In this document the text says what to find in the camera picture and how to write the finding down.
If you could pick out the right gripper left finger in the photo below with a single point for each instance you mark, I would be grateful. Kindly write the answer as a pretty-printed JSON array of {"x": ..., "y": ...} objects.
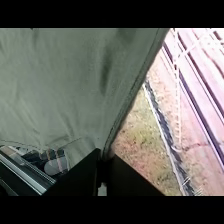
[{"x": 83, "y": 176}]

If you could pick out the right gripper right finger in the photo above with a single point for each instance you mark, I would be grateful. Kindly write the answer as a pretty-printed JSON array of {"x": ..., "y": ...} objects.
[{"x": 130, "y": 181}]

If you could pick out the olive green garment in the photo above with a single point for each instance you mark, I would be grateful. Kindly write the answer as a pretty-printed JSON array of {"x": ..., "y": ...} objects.
[{"x": 66, "y": 86}]

